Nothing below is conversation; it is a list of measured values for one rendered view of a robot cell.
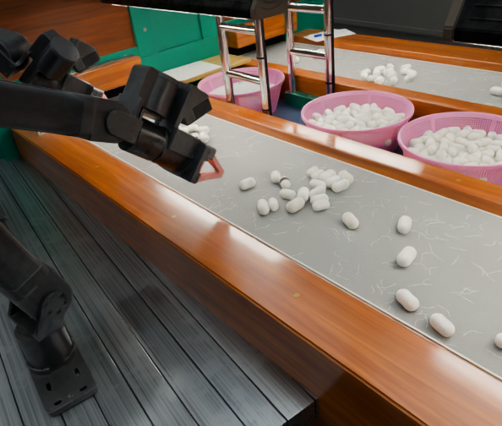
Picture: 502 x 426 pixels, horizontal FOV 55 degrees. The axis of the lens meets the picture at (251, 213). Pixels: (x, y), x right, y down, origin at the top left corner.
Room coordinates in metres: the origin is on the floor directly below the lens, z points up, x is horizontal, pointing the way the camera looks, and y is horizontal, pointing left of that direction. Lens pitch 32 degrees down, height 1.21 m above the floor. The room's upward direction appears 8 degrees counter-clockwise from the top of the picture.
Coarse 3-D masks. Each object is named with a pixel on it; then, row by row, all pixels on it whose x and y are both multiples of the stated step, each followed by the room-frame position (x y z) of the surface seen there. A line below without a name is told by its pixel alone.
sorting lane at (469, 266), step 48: (96, 144) 1.17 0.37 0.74; (240, 144) 1.06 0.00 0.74; (288, 144) 1.02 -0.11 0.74; (192, 192) 0.85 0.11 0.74; (240, 192) 0.83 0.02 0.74; (384, 192) 0.76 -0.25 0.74; (288, 240) 0.65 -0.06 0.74; (336, 240) 0.63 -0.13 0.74; (384, 240) 0.61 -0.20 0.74; (432, 240) 0.60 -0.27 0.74; (480, 240) 0.58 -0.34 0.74; (384, 288) 0.50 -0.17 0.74; (432, 288) 0.49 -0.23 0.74; (480, 288) 0.48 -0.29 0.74; (432, 336) 0.41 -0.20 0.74; (480, 336) 0.40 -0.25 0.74
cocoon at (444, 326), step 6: (432, 318) 0.42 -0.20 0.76; (438, 318) 0.42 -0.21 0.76; (444, 318) 0.42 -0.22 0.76; (432, 324) 0.42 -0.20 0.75; (438, 324) 0.41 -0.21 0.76; (444, 324) 0.41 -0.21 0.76; (450, 324) 0.41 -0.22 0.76; (438, 330) 0.41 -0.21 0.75; (444, 330) 0.40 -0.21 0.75; (450, 330) 0.40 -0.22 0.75
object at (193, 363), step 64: (0, 192) 1.11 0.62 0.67; (64, 192) 1.07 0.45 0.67; (64, 256) 0.79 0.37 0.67; (128, 256) 0.76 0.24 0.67; (0, 320) 0.62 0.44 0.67; (64, 320) 0.60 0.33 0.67; (128, 320) 0.58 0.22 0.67; (192, 320) 0.56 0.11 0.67; (0, 384) 0.49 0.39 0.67; (128, 384) 0.46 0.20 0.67; (192, 384) 0.44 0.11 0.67; (256, 384) 0.43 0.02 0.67
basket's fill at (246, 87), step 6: (234, 84) 1.55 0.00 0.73; (240, 84) 1.53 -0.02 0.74; (246, 84) 1.53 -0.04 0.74; (252, 84) 1.52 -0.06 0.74; (270, 84) 1.51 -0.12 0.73; (216, 90) 1.50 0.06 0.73; (222, 90) 1.49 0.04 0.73; (234, 90) 1.47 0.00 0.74; (240, 90) 1.48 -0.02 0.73; (246, 90) 1.47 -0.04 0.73; (252, 90) 1.45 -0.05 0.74; (252, 102) 1.36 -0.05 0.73; (258, 102) 1.36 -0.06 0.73
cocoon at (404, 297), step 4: (396, 292) 0.48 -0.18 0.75; (400, 292) 0.47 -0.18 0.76; (404, 292) 0.47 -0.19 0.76; (408, 292) 0.47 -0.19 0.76; (396, 296) 0.47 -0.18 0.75; (400, 296) 0.47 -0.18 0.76; (404, 296) 0.46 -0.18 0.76; (408, 296) 0.46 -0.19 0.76; (412, 296) 0.46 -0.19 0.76; (400, 300) 0.46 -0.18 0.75; (404, 300) 0.46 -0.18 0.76; (408, 300) 0.46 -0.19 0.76; (412, 300) 0.45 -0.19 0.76; (416, 300) 0.45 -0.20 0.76; (404, 304) 0.46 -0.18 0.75; (408, 304) 0.45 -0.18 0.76; (412, 304) 0.45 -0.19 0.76; (416, 304) 0.45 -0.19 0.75; (408, 308) 0.45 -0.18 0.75; (412, 308) 0.45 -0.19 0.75; (416, 308) 0.45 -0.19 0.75
